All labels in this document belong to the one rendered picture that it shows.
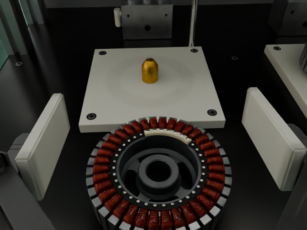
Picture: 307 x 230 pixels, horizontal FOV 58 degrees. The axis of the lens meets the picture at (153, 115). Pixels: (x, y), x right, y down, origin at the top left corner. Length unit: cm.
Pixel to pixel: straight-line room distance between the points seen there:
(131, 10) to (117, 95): 15
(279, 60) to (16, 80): 34
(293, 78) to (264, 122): 20
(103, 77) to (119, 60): 4
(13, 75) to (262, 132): 32
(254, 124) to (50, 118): 13
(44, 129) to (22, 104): 19
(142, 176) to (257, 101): 10
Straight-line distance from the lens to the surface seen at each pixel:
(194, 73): 35
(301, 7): 49
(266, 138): 18
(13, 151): 17
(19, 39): 44
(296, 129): 18
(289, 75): 38
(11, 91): 38
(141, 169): 22
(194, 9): 38
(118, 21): 44
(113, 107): 30
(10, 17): 43
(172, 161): 23
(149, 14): 43
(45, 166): 17
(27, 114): 34
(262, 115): 18
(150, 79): 33
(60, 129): 19
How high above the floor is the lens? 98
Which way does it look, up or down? 43 degrees down
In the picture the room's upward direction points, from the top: straight up
